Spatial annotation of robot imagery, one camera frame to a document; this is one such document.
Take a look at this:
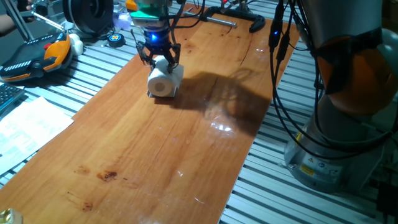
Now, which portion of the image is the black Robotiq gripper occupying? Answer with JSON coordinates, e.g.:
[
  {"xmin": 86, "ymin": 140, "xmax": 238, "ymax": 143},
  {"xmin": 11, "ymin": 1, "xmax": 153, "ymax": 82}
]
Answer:
[{"xmin": 136, "ymin": 26, "xmax": 182, "ymax": 74}]

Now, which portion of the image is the white paper roll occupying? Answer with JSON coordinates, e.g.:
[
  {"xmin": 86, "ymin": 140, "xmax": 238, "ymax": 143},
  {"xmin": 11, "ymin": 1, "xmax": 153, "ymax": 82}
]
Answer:
[{"xmin": 147, "ymin": 55, "xmax": 184, "ymax": 98}]

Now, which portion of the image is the bystander bare forearm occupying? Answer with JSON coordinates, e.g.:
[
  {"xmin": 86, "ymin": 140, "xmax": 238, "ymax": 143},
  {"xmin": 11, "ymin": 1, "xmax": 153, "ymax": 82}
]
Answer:
[{"xmin": 0, "ymin": 14, "xmax": 18, "ymax": 37}]

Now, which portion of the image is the small round black tape measure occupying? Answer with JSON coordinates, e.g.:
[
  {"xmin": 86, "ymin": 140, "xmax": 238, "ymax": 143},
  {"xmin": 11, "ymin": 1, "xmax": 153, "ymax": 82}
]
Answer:
[{"xmin": 107, "ymin": 33, "xmax": 127, "ymax": 48}]

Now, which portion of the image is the green flange adapter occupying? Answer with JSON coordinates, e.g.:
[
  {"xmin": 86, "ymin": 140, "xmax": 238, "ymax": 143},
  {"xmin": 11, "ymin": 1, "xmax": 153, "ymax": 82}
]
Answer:
[{"xmin": 129, "ymin": 0, "xmax": 170, "ymax": 20}]

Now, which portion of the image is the crumpled clear plastic piece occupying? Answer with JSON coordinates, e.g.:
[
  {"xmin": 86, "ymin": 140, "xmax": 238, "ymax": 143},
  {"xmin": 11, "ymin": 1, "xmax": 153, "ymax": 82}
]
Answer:
[{"xmin": 113, "ymin": 12, "xmax": 133, "ymax": 30}]

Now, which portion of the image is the small white rounded object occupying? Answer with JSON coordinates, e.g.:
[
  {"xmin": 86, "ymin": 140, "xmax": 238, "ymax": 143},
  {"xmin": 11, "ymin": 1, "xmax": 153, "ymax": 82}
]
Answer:
[{"xmin": 68, "ymin": 33, "xmax": 85, "ymax": 57}]

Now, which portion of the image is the black round spool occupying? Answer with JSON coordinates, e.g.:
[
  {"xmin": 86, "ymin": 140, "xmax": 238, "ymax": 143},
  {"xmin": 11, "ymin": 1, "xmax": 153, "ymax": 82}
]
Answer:
[{"xmin": 62, "ymin": 0, "xmax": 114, "ymax": 35}]

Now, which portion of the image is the glossy wooden board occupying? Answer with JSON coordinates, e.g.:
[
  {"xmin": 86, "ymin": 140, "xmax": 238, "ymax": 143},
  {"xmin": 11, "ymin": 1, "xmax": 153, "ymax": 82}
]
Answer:
[{"xmin": 0, "ymin": 4, "xmax": 299, "ymax": 224}]

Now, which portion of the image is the black C-clamp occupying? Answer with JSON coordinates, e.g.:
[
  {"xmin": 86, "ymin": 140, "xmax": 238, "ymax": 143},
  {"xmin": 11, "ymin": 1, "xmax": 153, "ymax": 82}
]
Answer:
[{"xmin": 183, "ymin": 5, "xmax": 267, "ymax": 34}]

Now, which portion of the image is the thin metal rod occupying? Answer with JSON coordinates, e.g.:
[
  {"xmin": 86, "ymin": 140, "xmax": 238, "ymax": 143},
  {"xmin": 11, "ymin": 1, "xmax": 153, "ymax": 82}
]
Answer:
[{"xmin": 30, "ymin": 11, "xmax": 68, "ymax": 32}]

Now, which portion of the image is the black orange teach pendant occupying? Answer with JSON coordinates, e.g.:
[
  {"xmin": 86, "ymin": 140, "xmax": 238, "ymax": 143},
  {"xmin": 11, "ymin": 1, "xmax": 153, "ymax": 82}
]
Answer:
[{"xmin": 0, "ymin": 32, "xmax": 74, "ymax": 83}]

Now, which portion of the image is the large printed paper sheet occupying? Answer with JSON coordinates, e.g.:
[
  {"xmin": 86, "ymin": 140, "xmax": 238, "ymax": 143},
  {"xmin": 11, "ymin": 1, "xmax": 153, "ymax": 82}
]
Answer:
[{"xmin": 0, "ymin": 96, "xmax": 75, "ymax": 177}]

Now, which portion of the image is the black computer keyboard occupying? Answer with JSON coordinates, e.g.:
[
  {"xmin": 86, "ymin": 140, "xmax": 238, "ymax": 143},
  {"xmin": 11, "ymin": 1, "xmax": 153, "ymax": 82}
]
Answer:
[{"xmin": 0, "ymin": 83, "xmax": 25, "ymax": 114}]

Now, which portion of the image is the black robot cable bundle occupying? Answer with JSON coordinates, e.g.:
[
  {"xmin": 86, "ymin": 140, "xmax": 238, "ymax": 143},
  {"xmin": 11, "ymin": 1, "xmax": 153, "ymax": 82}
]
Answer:
[{"xmin": 167, "ymin": 0, "xmax": 396, "ymax": 161}]

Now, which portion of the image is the grey metal frame bar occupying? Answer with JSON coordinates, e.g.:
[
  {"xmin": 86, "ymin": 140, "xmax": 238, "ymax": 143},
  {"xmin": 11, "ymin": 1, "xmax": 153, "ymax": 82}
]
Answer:
[{"xmin": 2, "ymin": 0, "xmax": 35, "ymax": 43}]

